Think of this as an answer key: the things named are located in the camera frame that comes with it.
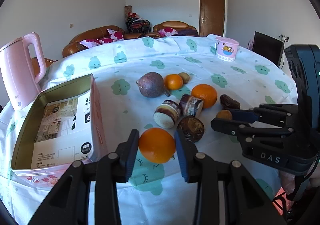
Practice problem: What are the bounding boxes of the large orange mandarin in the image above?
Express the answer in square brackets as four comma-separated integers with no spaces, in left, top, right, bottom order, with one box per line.
[191,84,217,109]

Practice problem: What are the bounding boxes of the brown leather long sofa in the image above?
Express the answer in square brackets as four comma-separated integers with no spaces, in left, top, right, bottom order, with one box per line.
[62,25,144,57]

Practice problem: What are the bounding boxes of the pink metal tin box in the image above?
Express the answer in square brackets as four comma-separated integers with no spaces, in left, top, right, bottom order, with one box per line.
[11,74,108,187]

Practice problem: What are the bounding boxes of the pink electric kettle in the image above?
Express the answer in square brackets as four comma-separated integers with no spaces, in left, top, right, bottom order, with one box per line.
[1,32,47,111]

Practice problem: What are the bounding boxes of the sugarcane piece pale cut end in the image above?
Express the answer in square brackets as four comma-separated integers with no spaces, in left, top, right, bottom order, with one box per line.
[153,100,182,129]

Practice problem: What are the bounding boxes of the sugarcane piece striped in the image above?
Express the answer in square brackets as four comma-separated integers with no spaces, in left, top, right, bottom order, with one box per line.
[179,94,204,118]

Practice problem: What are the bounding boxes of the stacked dark chairs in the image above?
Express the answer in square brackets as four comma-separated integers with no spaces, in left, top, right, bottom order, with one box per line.
[124,5,151,34]

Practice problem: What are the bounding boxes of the dark brown date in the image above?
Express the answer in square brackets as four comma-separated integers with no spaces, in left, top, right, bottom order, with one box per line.
[220,94,241,109]

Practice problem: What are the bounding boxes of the brown wooden chair back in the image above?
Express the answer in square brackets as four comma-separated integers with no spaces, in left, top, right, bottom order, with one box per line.
[30,57,55,78]

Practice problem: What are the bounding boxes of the brown leather armchair sofa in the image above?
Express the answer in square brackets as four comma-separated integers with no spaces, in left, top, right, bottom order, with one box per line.
[145,20,199,39]

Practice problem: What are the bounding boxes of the small brown kiwi fruit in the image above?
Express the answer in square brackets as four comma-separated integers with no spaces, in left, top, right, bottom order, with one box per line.
[178,72,190,85]

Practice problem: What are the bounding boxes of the dark brown round fruit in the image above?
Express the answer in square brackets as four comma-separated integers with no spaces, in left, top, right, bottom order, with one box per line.
[177,116,204,142]

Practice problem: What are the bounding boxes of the white tablecloth green clouds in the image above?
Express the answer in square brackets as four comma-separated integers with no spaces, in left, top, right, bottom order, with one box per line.
[40,36,297,224]

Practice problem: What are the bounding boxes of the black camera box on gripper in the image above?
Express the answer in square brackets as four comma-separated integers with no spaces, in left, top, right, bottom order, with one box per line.
[284,44,319,131]

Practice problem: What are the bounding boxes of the pink cartoon mug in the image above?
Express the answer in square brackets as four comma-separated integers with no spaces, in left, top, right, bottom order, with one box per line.
[216,36,239,62]

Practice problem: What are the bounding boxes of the brown wooden door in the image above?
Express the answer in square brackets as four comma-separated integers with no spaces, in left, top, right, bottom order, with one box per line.
[199,0,226,36]

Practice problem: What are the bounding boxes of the purple passion fruit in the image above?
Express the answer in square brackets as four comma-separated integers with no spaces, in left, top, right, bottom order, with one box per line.
[136,72,170,98]

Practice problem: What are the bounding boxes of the black television screen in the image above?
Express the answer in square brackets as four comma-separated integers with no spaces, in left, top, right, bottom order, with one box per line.
[252,31,284,66]

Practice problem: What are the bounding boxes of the paper leaflet in tin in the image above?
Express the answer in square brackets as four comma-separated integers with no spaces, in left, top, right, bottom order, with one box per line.
[31,90,93,169]

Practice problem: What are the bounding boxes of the small orange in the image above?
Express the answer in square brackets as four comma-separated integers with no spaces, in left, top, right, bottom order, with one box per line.
[164,74,183,90]

